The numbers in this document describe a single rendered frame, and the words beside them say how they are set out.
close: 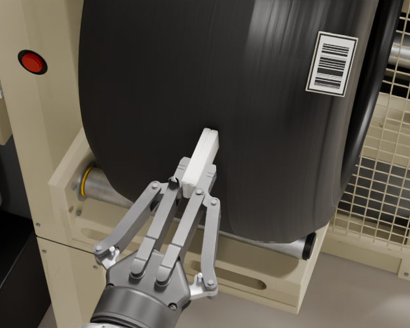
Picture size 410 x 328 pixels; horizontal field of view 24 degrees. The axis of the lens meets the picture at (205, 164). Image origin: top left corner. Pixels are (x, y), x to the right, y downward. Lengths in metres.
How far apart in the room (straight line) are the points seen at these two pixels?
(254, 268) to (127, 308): 0.51
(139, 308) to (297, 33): 0.31
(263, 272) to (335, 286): 1.05
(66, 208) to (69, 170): 0.06
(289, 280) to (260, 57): 0.47
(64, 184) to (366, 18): 0.54
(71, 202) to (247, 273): 0.27
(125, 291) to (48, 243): 0.85
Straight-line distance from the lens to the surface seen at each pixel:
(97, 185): 1.37
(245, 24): 0.94
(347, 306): 2.35
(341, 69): 0.95
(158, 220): 0.92
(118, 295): 0.87
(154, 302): 0.86
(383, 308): 2.36
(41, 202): 1.61
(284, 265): 1.35
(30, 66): 1.35
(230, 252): 1.36
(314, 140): 0.99
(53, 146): 1.47
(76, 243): 1.46
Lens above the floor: 1.98
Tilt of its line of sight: 50 degrees down
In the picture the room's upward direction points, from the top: straight up
